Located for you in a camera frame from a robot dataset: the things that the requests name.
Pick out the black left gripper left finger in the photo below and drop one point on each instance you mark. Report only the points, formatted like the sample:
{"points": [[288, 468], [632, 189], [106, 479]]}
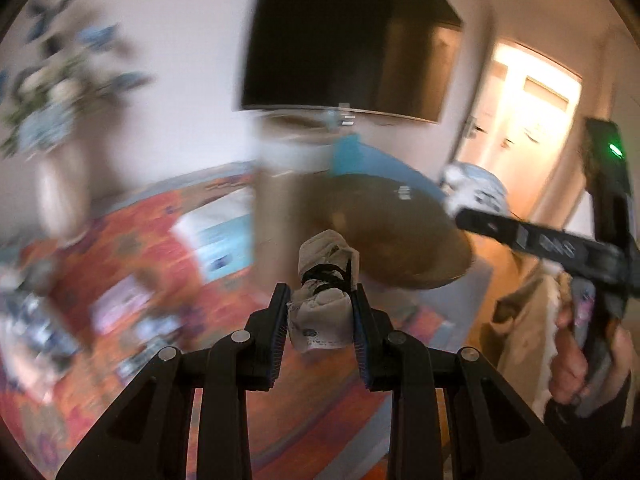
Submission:
{"points": [[145, 432]]}

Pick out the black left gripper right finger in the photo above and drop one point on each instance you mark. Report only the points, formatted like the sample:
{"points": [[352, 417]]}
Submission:
{"points": [[493, 433]]}

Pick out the white socks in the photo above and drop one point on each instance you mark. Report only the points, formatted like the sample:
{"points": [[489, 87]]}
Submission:
{"points": [[320, 310]]}

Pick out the grey blue plush toy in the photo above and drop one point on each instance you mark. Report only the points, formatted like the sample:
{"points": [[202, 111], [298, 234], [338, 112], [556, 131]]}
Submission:
{"points": [[467, 186]]}

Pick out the right hand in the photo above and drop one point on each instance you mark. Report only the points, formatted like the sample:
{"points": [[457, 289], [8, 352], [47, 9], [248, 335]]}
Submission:
{"points": [[569, 367]]}

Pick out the floral orange table cloth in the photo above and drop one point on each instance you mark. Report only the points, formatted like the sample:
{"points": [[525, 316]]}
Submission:
{"points": [[317, 422]]}

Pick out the brown woven basket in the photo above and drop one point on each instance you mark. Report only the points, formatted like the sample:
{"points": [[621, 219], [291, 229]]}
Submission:
{"points": [[404, 236]]}

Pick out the white tissue box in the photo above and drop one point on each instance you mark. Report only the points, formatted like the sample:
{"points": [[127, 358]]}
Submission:
{"points": [[220, 234]]}

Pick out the white ribbed ceramic vase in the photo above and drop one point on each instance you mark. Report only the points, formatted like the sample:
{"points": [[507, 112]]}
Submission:
{"points": [[63, 193]]}

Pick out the black television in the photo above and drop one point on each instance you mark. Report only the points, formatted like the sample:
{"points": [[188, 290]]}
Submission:
{"points": [[391, 57]]}

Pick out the blue white artificial flowers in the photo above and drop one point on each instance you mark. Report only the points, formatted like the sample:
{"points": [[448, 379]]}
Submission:
{"points": [[67, 81]]}

